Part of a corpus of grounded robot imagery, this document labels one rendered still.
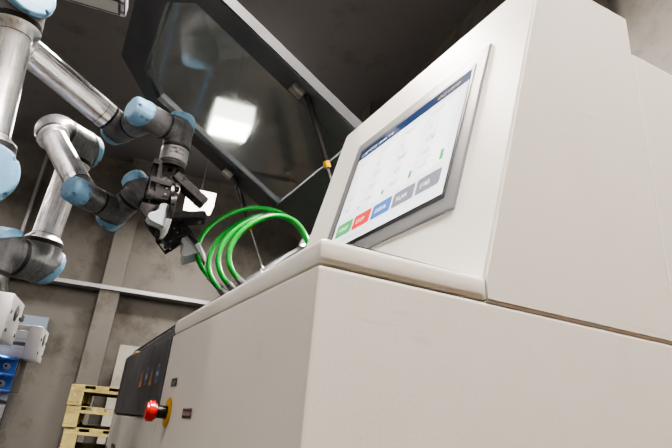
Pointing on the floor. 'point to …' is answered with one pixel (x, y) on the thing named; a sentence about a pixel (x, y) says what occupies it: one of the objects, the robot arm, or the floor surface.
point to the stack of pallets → (80, 399)
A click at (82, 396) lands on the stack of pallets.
